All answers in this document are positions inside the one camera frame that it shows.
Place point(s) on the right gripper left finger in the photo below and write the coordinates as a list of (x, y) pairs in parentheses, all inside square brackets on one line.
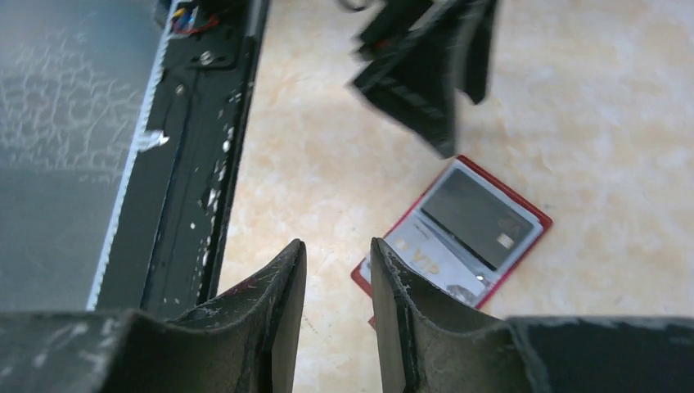
[(243, 340)]

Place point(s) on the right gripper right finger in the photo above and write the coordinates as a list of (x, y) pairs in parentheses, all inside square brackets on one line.
[(429, 342)]

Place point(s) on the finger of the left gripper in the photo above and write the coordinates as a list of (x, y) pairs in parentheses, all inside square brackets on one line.
[(475, 82), (403, 78)]

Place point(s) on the silver VIP card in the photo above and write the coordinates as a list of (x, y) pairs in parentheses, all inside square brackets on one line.
[(420, 249)]

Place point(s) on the black chip card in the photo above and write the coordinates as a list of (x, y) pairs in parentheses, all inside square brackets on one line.
[(476, 219)]

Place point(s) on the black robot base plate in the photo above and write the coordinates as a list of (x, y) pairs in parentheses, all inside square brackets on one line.
[(163, 249)]

